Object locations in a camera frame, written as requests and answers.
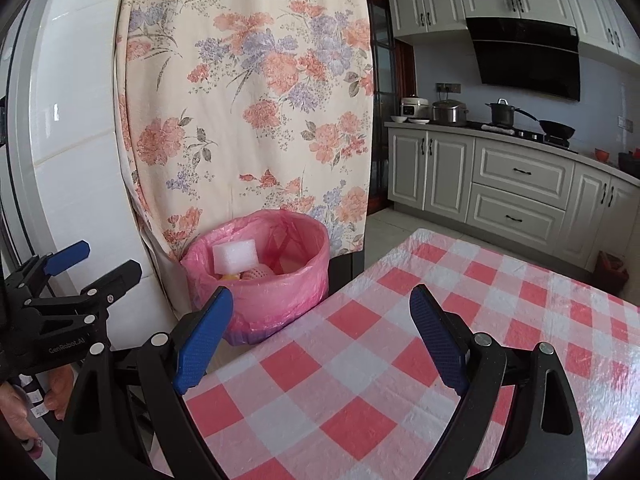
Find black gas stove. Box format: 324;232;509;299
480;122;578;151

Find person's left hand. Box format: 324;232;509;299
0;364;77;442

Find red checkered tablecloth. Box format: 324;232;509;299
182;227;640;480

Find rectangular white foam block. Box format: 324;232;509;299
212;240;258;276

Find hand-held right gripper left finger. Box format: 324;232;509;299
57;285;235;480

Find brown glass door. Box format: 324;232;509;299
361;0;416;216

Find white rice cooker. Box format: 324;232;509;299
400;95;433;120

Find red floor basket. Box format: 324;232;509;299
592;251;630;293

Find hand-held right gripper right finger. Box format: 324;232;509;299
409;284;588;480

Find pink-lined trash bin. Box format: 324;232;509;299
180;210;331;347

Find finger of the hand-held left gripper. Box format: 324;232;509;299
30;259;143;322
5;240;92;302

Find black lidded pot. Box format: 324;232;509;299
486;99;540;128

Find black range hood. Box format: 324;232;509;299
465;16;582;102

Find cream lower cabinets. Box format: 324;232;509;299
387;122;640;281

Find floral cloth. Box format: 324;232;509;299
114;0;375;281

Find black frying pan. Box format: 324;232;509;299
537;119;576;143

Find steel pressure cooker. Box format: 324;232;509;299
431;100;470;127

